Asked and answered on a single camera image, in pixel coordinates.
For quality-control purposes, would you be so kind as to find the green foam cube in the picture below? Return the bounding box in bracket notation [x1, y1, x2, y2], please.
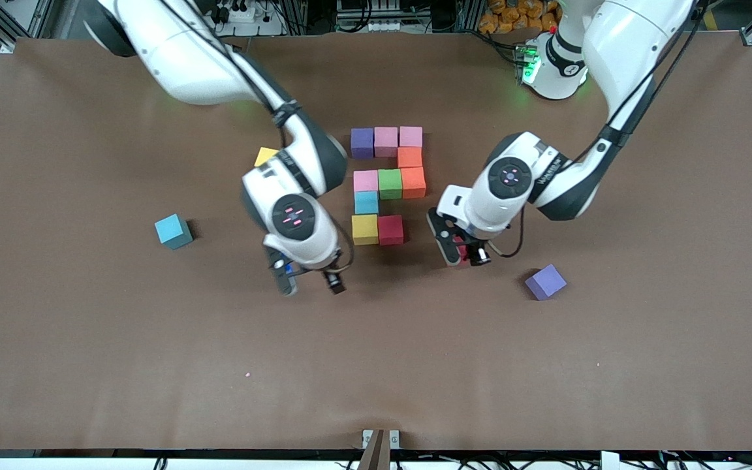
[377, 168, 403, 200]

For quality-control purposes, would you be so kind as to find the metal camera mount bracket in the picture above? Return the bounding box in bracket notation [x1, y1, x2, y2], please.
[358, 428, 401, 470]

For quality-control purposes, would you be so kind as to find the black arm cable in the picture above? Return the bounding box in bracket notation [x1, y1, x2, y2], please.
[490, 0, 706, 259]
[334, 225, 355, 272]

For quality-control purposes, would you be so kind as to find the aluminium profile post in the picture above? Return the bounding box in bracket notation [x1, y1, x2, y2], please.
[458, 0, 484, 32]
[287, 0, 309, 33]

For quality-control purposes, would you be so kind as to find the pile of orange objects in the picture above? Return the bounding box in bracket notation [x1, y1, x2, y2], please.
[478, 0, 563, 35]

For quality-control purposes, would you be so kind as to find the white power strip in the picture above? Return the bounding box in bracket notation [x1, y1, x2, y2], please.
[210, 0, 285, 37]

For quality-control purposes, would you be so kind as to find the white electronics box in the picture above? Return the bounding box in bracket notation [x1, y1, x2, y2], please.
[336, 0, 404, 33]

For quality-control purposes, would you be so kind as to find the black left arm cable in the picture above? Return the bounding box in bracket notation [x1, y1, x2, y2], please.
[490, 0, 706, 259]

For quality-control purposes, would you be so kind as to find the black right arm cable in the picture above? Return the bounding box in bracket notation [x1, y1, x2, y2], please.
[334, 225, 355, 272]

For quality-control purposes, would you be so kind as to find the purple foam cube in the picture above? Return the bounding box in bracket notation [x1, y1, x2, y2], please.
[524, 264, 567, 301]
[351, 127, 375, 161]

